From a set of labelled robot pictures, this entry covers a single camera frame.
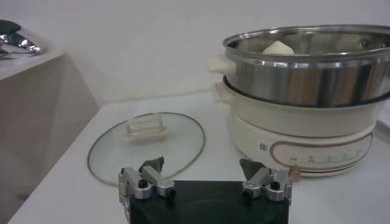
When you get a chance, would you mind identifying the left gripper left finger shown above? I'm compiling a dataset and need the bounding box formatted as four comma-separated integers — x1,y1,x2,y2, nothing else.
118,156,177,205

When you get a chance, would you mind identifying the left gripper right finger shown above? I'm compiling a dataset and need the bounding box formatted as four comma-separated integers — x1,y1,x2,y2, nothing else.
239,158,293,203

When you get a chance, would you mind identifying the white steamed baozi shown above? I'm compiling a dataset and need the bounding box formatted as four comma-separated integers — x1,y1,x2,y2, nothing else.
261,40,296,56

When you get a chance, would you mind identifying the stainless steel steamer basket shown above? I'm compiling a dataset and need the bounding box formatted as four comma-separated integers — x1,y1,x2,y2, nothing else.
207,24,390,108

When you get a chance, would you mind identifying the round glass pot lid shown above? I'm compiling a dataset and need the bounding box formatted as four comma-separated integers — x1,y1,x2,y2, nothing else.
87,111,206,187

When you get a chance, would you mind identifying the cream electric cooker pot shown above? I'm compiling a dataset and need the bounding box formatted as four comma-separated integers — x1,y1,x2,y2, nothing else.
213,81,390,178

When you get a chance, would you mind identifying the white side desk with chrome device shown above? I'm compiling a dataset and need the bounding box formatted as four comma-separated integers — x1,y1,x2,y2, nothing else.
0,48,100,224

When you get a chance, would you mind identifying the shiny chrome rounded device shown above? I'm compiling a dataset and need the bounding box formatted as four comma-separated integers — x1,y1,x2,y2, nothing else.
0,19,42,57

